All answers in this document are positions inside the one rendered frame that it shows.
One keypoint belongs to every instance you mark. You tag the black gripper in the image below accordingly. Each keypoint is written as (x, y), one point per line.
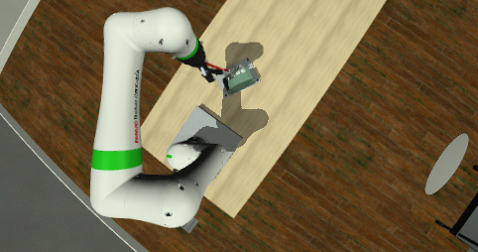
(203, 67)

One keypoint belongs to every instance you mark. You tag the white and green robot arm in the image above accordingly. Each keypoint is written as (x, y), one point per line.
(118, 187)

